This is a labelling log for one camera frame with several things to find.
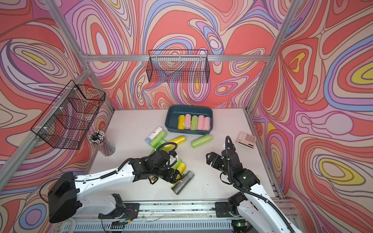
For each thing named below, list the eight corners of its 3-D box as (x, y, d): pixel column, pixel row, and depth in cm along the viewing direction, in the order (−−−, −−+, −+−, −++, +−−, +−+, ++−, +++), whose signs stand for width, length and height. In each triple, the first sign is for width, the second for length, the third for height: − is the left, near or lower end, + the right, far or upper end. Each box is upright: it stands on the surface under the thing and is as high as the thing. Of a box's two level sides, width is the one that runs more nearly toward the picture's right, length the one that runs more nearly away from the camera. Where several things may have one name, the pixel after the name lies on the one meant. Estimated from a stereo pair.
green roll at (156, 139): (148, 145, 99) (147, 143, 97) (162, 131, 106) (161, 129, 104) (154, 149, 97) (153, 147, 95) (167, 134, 104) (167, 132, 102)
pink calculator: (235, 143, 101) (236, 140, 99) (238, 133, 107) (239, 130, 104) (253, 149, 98) (254, 147, 95) (255, 139, 103) (257, 136, 101)
